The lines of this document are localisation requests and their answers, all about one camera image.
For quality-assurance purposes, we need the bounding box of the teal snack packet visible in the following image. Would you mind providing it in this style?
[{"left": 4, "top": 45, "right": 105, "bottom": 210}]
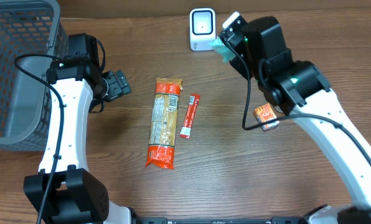
[{"left": 209, "top": 37, "right": 235, "bottom": 63}]

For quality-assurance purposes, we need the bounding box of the orange noodle packet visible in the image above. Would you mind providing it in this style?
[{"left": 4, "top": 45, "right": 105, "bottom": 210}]
[{"left": 146, "top": 78, "right": 182, "bottom": 169}]

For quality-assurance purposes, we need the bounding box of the red white stick packet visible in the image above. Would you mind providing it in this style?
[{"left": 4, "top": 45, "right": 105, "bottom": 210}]
[{"left": 180, "top": 93, "right": 200, "bottom": 139}]

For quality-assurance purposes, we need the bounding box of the small orange white box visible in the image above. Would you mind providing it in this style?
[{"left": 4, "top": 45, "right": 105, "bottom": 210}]
[{"left": 253, "top": 103, "right": 279, "bottom": 131}]

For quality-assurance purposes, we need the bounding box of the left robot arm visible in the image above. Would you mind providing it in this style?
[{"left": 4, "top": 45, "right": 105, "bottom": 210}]
[{"left": 23, "top": 34, "right": 140, "bottom": 224}]

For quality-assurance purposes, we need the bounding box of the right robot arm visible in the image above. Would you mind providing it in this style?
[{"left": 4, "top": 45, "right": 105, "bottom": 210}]
[{"left": 218, "top": 12, "right": 371, "bottom": 223}]

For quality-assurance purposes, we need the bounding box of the white barcode scanner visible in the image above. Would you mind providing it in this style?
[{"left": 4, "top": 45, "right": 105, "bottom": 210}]
[{"left": 189, "top": 8, "right": 216, "bottom": 51}]

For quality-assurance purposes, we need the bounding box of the grey plastic mesh basket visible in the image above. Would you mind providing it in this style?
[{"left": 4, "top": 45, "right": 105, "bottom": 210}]
[{"left": 0, "top": 0, "right": 68, "bottom": 151}]

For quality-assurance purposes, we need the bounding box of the left black cable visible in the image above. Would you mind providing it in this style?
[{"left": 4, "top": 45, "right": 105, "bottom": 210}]
[{"left": 13, "top": 53, "right": 65, "bottom": 224}]

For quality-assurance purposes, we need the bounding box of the black cable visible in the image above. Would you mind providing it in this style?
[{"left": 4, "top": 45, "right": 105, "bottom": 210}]
[
  {"left": 222, "top": 40, "right": 371, "bottom": 187},
  {"left": 13, "top": 53, "right": 65, "bottom": 224}
]

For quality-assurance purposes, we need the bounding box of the right black cable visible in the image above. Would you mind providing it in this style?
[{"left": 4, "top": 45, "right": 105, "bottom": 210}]
[{"left": 222, "top": 40, "right": 371, "bottom": 187}]

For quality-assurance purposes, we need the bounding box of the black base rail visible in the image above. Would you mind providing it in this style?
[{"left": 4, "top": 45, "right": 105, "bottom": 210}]
[{"left": 135, "top": 217, "right": 362, "bottom": 224}]

